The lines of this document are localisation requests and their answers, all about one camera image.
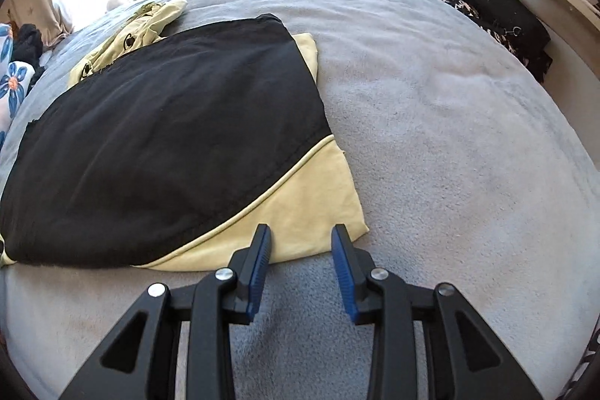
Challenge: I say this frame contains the grey plush blanket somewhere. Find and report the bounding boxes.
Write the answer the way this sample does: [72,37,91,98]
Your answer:
[0,0,600,400]

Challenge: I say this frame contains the yellow and black hooded jacket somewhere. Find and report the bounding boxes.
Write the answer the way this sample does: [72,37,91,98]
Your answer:
[0,0,371,273]

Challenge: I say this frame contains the black bag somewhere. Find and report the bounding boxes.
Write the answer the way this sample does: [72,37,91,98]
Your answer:
[402,0,553,84]

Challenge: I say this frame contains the dark clothing pile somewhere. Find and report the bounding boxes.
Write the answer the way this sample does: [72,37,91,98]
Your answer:
[12,24,46,68]

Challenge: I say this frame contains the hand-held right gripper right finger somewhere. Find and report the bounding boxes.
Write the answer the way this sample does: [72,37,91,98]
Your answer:
[330,223,545,400]

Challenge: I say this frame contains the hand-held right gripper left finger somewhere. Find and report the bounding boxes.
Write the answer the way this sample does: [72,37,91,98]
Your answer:
[58,223,273,400]

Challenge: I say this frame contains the black white patterned cloth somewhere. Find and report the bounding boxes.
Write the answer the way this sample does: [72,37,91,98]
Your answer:
[436,0,530,63]

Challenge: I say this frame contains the black white patterned bed sheet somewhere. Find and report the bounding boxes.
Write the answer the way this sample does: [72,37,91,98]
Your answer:
[569,320,600,400]

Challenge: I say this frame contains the blue flower print quilt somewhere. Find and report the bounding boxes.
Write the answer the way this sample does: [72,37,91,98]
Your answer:
[0,22,38,148]

